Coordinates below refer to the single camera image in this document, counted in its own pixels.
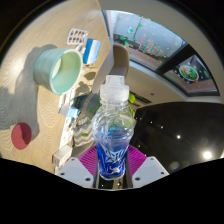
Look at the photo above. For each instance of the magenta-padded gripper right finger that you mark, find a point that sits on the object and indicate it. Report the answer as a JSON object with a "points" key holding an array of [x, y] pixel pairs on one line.
{"points": [[150, 170]]}

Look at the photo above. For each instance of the window with festive decals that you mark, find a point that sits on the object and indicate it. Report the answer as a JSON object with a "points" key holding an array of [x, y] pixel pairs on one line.
{"points": [[150, 46]]}

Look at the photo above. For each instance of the flat round red coaster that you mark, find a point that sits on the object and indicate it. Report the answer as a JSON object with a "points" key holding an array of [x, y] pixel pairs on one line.
{"points": [[21, 136]]}

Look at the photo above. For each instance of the pale green ceramic mug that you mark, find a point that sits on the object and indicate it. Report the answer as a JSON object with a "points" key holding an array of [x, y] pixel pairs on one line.
{"points": [[45, 68]]}

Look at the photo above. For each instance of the white box with orange edge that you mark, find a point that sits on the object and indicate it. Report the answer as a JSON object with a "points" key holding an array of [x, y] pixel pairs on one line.
{"points": [[62, 156]]}

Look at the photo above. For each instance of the clear bottle with blue label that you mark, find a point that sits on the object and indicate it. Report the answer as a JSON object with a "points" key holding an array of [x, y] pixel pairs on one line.
{"points": [[113, 133]]}

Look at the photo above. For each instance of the light blue small carton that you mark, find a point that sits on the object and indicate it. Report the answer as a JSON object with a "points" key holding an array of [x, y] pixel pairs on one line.
{"points": [[70, 111]]}

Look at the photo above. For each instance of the blue and white small box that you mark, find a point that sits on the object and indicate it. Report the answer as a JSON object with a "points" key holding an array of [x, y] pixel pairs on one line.
{"points": [[91, 50]]}

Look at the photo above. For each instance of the blister pack of pills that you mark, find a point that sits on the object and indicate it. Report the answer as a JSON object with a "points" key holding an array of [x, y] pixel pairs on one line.
{"points": [[77, 36]]}

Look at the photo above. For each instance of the group of ceiling spotlights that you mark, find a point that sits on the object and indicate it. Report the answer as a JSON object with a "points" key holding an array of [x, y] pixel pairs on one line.
{"points": [[207, 155]]}

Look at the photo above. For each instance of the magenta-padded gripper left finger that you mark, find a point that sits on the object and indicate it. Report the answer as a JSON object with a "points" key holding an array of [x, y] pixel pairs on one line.
{"points": [[76, 173]]}

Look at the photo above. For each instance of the curved grey upholstered sofa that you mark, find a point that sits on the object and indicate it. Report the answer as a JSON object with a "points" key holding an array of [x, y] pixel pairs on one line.
{"points": [[120, 61]]}

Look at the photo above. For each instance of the green potted plant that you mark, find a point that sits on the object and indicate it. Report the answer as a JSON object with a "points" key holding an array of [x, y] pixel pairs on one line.
{"points": [[87, 104]]}

